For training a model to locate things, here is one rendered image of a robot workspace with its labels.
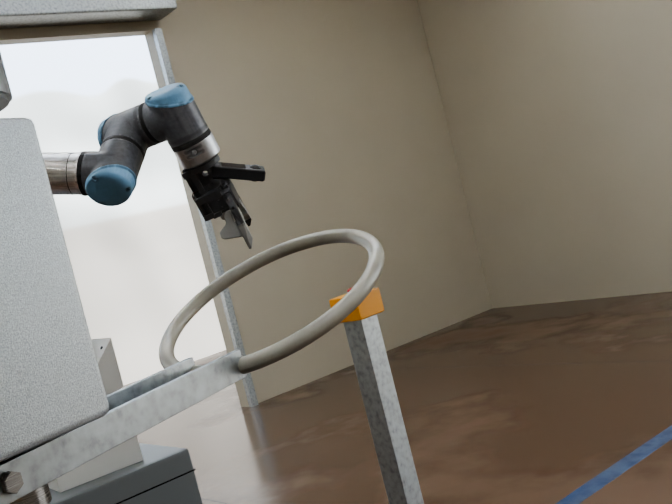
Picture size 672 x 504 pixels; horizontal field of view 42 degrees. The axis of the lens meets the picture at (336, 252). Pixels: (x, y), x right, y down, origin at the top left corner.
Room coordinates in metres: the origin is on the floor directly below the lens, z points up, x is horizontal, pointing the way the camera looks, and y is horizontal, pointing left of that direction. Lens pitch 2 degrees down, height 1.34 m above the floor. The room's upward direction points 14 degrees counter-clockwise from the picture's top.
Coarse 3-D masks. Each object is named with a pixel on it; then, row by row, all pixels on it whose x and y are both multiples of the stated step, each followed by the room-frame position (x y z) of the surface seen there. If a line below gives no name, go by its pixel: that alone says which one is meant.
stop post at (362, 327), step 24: (360, 312) 2.69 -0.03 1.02; (360, 336) 2.73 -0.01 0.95; (360, 360) 2.75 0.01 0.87; (384, 360) 2.76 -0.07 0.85; (360, 384) 2.76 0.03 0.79; (384, 384) 2.74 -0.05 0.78; (384, 408) 2.72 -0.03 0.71; (384, 432) 2.73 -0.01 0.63; (384, 456) 2.75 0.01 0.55; (408, 456) 2.76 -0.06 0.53; (384, 480) 2.77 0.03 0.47; (408, 480) 2.74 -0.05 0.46
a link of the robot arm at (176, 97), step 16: (160, 96) 1.76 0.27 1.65; (176, 96) 1.77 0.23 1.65; (192, 96) 1.81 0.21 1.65; (144, 112) 1.80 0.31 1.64; (160, 112) 1.77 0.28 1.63; (176, 112) 1.77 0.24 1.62; (192, 112) 1.79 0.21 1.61; (160, 128) 1.79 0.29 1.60; (176, 128) 1.78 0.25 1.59; (192, 128) 1.79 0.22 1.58; (208, 128) 1.83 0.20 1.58; (176, 144) 1.80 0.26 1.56; (192, 144) 1.80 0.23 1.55
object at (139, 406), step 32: (160, 384) 1.49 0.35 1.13; (192, 384) 1.40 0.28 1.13; (224, 384) 1.46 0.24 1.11; (128, 416) 1.27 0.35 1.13; (160, 416) 1.32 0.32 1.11; (32, 448) 1.13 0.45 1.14; (64, 448) 1.17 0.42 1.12; (96, 448) 1.21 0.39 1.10; (0, 480) 1.08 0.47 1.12; (32, 480) 1.11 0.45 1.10
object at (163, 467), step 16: (144, 448) 2.35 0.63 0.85; (160, 448) 2.29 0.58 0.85; (176, 448) 2.25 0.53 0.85; (144, 464) 2.16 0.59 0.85; (160, 464) 2.17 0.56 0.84; (176, 464) 2.20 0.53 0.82; (96, 480) 2.12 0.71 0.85; (112, 480) 2.09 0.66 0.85; (128, 480) 2.11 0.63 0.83; (144, 480) 2.14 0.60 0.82; (160, 480) 2.16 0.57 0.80; (176, 480) 2.19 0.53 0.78; (192, 480) 2.22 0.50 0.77; (64, 496) 2.04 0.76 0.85; (80, 496) 2.04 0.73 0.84; (96, 496) 2.06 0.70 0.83; (112, 496) 2.08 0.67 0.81; (128, 496) 2.11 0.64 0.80; (144, 496) 2.13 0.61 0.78; (160, 496) 2.16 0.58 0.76; (176, 496) 2.18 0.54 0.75; (192, 496) 2.21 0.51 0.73
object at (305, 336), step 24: (312, 240) 1.89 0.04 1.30; (336, 240) 1.85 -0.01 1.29; (360, 240) 1.76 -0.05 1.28; (240, 264) 1.92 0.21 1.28; (264, 264) 1.93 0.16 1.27; (216, 288) 1.89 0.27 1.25; (360, 288) 1.56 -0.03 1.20; (192, 312) 1.84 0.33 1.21; (336, 312) 1.52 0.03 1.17; (168, 336) 1.75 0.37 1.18; (288, 336) 1.50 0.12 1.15; (312, 336) 1.49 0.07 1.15; (168, 360) 1.64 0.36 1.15; (240, 360) 1.50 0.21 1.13; (264, 360) 1.49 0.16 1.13
